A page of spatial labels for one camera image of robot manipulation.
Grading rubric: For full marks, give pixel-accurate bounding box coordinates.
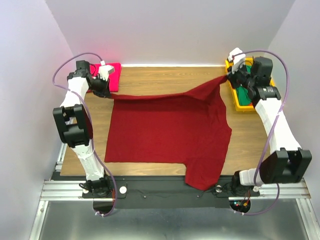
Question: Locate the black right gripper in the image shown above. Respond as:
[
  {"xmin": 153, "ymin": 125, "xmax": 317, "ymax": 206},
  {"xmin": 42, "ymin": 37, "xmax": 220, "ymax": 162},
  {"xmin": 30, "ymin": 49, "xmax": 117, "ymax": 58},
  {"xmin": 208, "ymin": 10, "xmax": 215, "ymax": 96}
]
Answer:
[{"xmin": 225, "ymin": 62, "xmax": 256, "ymax": 91}]

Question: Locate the dark red t shirt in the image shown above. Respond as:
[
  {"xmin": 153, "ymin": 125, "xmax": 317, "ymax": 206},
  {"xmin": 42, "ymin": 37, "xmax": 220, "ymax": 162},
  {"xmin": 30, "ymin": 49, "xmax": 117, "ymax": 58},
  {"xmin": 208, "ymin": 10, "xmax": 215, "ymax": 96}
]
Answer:
[{"xmin": 104, "ymin": 76, "xmax": 232, "ymax": 191}]

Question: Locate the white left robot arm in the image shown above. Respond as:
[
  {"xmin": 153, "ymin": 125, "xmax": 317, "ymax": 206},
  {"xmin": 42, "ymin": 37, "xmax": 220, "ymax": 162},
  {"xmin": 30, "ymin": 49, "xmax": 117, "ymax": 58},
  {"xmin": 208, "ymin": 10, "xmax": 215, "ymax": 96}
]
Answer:
[{"xmin": 52, "ymin": 60, "xmax": 115, "ymax": 198}]

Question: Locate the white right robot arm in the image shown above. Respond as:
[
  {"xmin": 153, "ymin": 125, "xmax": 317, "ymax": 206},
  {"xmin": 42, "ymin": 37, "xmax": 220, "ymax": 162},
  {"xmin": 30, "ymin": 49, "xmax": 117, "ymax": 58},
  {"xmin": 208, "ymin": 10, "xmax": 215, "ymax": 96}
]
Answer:
[{"xmin": 226, "ymin": 53, "xmax": 312, "ymax": 195}]

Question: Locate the folded pink t shirt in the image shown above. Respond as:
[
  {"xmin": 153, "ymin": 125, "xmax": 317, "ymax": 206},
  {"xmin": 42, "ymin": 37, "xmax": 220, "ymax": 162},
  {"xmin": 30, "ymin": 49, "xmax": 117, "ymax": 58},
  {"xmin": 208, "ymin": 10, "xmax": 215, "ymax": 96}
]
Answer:
[{"xmin": 90, "ymin": 62, "xmax": 122, "ymax": 93}]

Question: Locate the green t shirt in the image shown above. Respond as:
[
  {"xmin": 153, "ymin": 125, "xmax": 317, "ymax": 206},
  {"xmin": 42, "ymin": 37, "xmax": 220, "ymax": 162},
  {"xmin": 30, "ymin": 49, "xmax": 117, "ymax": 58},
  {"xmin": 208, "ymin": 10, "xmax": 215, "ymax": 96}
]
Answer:
[{"xmin": 236, "ymin": 65, "xmax": 255, "ymax": 107}]

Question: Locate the yellow plastic bin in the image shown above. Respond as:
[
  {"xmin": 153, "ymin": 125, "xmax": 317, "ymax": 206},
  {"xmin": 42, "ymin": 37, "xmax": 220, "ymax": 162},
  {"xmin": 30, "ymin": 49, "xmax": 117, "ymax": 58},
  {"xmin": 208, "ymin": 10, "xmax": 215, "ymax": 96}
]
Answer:
[{"xmin": 225, "ymin": 57, "xmax": 276, "ymax": 112}]

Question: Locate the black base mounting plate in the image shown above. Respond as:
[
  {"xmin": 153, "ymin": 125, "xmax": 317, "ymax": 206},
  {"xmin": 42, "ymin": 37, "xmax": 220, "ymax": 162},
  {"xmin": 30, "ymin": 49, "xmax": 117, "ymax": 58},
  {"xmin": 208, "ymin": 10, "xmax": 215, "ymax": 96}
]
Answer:
[{"xmin": 80, "ymin": 176, "xmax": 260, "ymax": 217}]

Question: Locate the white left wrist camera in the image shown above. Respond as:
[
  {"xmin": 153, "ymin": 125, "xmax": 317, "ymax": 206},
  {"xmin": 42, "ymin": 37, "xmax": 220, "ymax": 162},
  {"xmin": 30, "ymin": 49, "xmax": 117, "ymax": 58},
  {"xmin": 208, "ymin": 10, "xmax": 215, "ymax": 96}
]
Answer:
[{"xmin": 97, "ymin": 60, "xmax": 115, "ymax": 81}]

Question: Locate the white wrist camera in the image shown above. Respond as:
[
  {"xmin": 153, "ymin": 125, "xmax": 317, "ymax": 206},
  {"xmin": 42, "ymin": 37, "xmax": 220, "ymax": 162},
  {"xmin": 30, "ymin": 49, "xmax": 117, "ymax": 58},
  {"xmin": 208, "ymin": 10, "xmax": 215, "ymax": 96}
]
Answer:
[
  {"xmin": 227, "ymin": 47, "xmax": 246, "ymax": 74},
  {"xmin": 97, "ymin": 60, "xmax": 115, "ymax": 81}
]

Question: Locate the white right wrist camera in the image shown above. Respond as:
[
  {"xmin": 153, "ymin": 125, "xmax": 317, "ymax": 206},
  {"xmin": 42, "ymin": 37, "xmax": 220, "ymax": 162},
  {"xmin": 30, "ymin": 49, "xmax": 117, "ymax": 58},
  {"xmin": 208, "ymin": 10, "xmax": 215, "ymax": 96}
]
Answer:
[{"xmin": 227, "ymin": 47, "xmax": 246, "ymax": 74}]

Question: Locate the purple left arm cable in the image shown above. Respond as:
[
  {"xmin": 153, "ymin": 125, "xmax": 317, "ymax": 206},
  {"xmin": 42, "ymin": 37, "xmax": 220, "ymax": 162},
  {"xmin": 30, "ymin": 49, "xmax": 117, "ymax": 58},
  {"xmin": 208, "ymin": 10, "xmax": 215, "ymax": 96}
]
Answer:
[{"xmin": 51, "ymin": 51, "xmax": 118, "ymax": 218}]

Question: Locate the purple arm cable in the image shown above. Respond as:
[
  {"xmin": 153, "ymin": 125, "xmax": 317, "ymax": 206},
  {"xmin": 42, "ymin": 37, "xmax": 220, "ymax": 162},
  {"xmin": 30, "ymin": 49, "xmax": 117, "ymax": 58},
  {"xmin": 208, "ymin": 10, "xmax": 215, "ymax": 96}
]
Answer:
[
  {"xmin": 231, "ymin": 49, "xmax": 290, "ymax": 216},
  {"xmin": 51, "ymin": 51, "xmax": 118, "ymax": 218}
]

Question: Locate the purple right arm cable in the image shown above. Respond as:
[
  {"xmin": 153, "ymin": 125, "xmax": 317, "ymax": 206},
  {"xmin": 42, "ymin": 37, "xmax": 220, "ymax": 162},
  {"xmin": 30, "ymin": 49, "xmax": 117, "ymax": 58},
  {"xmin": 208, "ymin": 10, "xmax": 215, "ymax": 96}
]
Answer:
[{"xmin": 231, "ymin": 49, "xmax": 290, "ymax": 216}]

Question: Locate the aluminium frame rail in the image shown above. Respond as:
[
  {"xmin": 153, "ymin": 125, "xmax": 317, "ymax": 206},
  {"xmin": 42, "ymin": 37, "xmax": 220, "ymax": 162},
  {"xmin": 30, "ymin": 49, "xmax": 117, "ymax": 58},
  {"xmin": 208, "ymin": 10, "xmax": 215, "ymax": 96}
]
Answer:
[{"xmin": 40, "ymin": 176, "xmax": 311, "ymax": 201}]

